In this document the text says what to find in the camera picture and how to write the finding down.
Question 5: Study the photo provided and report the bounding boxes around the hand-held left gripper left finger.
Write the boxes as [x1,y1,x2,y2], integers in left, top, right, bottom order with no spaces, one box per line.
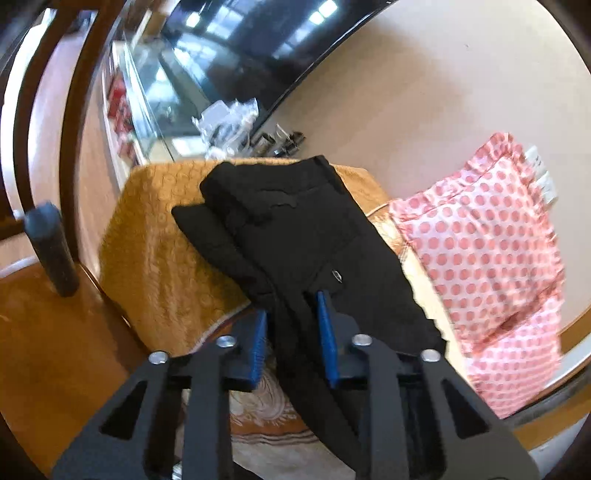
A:
[52,309,269,480]

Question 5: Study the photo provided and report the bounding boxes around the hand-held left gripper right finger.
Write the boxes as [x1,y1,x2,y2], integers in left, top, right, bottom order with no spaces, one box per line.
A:
[316,290,540,480]

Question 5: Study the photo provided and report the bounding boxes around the black pants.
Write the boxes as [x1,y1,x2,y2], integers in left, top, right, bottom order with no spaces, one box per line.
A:
[172,155,447,472]

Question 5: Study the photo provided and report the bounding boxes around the orange patterned bed cover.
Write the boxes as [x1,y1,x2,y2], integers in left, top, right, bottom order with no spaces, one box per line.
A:
[99,158,467,480]

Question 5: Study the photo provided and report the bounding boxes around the pink polka dot pillow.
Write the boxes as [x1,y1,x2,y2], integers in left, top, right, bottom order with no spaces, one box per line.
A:
[389,132,566,420]

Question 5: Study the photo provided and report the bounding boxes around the metal clips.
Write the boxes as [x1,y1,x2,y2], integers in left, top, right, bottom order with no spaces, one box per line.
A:
[253,124,306,158]

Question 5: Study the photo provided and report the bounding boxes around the clear plastic bag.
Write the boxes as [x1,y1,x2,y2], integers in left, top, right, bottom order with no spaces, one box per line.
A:
[191,98,259,160]

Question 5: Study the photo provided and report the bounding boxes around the glass top cabinet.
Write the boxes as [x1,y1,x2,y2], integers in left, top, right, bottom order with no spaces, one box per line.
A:
[100,39,259,167]

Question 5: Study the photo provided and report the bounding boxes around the black television screen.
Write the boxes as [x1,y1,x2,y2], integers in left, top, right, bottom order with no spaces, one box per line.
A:
[159,0,402,134]

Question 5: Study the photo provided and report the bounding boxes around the brown wooden bed frame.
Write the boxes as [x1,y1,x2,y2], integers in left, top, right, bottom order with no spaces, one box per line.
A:
[0,0,153,480]

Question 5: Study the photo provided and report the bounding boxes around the dark cylindrical post cap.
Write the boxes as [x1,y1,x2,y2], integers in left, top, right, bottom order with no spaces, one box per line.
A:
[24,201,80,298]

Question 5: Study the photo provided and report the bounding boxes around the white wall socket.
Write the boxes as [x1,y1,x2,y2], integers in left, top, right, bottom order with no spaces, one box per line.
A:
[525,146,559,206]

